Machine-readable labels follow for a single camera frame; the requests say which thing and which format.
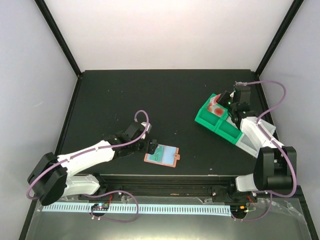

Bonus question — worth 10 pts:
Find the black corner frame post right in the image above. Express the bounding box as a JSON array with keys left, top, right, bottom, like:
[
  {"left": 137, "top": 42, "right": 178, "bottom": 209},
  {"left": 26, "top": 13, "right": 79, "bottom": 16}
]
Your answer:
[{"left": 255, "top": 0, "right": 304, "bottom": 77}]

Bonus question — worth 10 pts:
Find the black corner frame post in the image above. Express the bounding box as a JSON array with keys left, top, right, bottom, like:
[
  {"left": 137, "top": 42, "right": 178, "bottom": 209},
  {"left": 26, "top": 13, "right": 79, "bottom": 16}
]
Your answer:
[
  {"left": 255, "top": 0, "right": 304, "bottom": 77},
  {"left": 34, "top": 0, "right": 82, "bottom": 78}
]

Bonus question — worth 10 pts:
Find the green bin with red card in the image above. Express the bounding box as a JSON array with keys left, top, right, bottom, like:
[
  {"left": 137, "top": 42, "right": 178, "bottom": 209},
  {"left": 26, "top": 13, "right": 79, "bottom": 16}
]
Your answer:
[{"left": 194, "top": 93, "right": 230, "bottom": 132}]

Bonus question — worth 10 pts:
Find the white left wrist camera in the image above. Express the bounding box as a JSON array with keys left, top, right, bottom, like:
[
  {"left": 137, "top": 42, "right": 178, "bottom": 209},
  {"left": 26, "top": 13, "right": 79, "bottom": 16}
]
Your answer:
[{"left": 141, "top": 122, "right": 152, "bottom": 134}]

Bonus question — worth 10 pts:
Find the white slotted cable duct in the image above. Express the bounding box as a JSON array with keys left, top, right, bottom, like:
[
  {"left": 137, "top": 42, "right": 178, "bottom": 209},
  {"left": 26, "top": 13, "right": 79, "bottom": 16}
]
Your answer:
[{"left": 42, "top": 202, "right": 231, "bottom": 217}]

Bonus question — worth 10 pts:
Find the teal AION card in holder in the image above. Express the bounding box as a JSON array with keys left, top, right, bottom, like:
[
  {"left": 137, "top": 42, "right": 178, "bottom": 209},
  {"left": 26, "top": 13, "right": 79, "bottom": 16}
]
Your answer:
[{"left": 147, "top": 145, "right": 165, "bottom": 163}]

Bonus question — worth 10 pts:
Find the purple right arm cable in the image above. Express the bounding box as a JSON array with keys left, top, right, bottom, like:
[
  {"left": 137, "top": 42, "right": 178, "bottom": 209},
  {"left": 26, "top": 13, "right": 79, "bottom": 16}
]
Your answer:
[{"left": 234, "top": 80, "right": 298, "bottom": 222}]

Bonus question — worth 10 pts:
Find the black corner frame post left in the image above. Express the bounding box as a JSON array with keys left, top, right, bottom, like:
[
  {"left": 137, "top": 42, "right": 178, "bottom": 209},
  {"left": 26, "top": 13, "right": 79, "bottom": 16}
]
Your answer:
[{"left": 34, "top": 0, "right": 82, "bottom": 78}]

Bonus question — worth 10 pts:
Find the pink leather card holder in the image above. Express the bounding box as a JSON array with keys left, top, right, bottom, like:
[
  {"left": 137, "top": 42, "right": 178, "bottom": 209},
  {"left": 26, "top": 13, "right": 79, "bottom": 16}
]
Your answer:
[{"left": 144, "top": 144, "right": 180, "bottom": 168}]

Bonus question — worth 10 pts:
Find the red white april card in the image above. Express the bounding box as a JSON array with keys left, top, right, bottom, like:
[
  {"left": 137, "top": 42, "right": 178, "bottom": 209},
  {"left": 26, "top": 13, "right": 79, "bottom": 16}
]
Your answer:
[{"left": 205, "top": 102, "right": 226, "bottom": 118}]

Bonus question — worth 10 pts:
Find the clear white bin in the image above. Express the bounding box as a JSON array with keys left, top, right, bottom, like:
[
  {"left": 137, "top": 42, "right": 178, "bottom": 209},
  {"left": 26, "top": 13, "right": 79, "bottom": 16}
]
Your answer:
[{"left": 236, "top": 119, "right": 277, "bottom": 159}]

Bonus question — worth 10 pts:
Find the right controller circuit board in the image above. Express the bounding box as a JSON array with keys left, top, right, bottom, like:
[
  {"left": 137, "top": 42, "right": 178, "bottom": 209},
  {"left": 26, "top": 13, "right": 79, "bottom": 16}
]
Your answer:
[{"left": 230, "top": 204, "right": 257, "bottom": 215}]

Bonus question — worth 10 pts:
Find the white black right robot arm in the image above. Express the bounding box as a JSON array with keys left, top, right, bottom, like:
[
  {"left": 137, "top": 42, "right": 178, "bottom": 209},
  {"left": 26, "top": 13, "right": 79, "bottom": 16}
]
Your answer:
[{"left": 217, "top": 82, "right": 297, "bottom": 202}]

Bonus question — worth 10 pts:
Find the green middle bin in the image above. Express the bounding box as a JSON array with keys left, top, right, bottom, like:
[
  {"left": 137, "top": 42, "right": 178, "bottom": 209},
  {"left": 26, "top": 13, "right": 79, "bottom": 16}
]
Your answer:
[{"left": 215, "top": 117, "right": 243, "bottom": 145}]

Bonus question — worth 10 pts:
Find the controller circuit board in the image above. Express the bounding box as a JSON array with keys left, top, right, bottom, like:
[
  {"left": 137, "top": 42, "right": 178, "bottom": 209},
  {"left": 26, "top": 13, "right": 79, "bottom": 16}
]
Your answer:
[
  {"left": 230, "top": 204, "right": 257, "bottom": 215},
  {"left": 91, "top": 203, "right": 109, "bottom": 211}
]

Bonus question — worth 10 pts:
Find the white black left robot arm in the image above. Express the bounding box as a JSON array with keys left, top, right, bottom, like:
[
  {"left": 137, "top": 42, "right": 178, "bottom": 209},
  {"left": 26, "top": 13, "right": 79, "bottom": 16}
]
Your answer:
[{"left": 26, "top": 121, "right": 158, "bottom": 206}]

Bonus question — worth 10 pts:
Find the left controller circuit board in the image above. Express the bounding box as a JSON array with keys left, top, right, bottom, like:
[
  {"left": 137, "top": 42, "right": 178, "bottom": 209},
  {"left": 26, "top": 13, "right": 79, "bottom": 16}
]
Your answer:
[{"left": 91, "top": 203, "right": 109, "bottom": 211}]

